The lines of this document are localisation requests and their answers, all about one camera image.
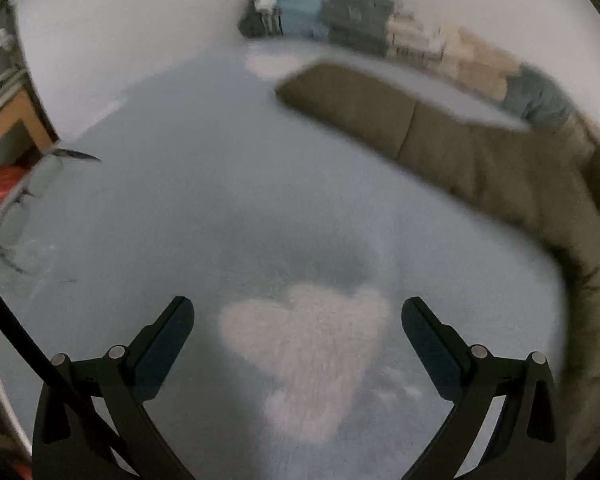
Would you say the patchwork cartoon quilt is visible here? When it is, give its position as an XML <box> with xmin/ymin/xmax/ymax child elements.
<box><xmin>237</xmin><ymin>0</ymin><xmax>588</xmax><ymax>131</ymax></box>

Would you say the black cable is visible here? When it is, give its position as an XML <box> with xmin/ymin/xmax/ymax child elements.
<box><xmin>0</xmin><ymin>272</ymin><xmax>136</xmax><ymax>476</ymax></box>

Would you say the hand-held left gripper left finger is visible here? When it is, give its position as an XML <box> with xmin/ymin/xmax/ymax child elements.
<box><xmin>31</xmin><ymin>296</ymin><xmax>196</xmax><ymax>480</ymax></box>

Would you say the wooden shelf unit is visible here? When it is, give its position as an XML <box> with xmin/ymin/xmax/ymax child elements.
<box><xmin>0</xmin><ymin>5</ymin><xmax>61</xmax><ymax>171</ymax></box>

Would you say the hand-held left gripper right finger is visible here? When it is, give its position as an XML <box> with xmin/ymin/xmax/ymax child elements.
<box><xmin>401</xmin><ymin>296</ymin><xmax>567</xmax><ymax>480</ymax></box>

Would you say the olive puffer jacket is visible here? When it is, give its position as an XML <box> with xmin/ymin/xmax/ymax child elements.
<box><xmin>275</xmin><ymin>62</ymin><xmax>600</xmax><ymax>480</ymax></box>

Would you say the red bag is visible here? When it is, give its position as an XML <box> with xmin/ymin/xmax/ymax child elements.
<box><xmin>0</xmin><ymin>165</ymin><xmax>31</xmax><ymax>251</ymax></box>

